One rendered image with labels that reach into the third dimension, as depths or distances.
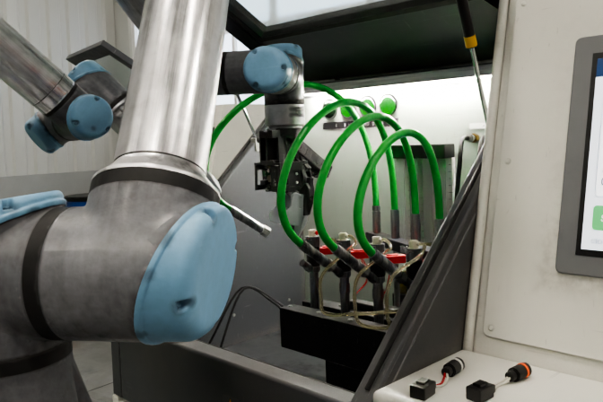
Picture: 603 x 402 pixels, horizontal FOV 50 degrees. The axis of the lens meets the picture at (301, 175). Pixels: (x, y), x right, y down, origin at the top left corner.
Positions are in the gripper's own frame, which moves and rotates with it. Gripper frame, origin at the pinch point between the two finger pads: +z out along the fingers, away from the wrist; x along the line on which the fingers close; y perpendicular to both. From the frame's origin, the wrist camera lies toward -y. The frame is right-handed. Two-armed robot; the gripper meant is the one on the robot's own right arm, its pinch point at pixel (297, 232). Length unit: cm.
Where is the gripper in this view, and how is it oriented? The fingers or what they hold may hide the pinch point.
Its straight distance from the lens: 123.9
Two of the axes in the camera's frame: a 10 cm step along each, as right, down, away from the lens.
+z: 0.4, 10.0, 0.6
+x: 7.0, 0.2, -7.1
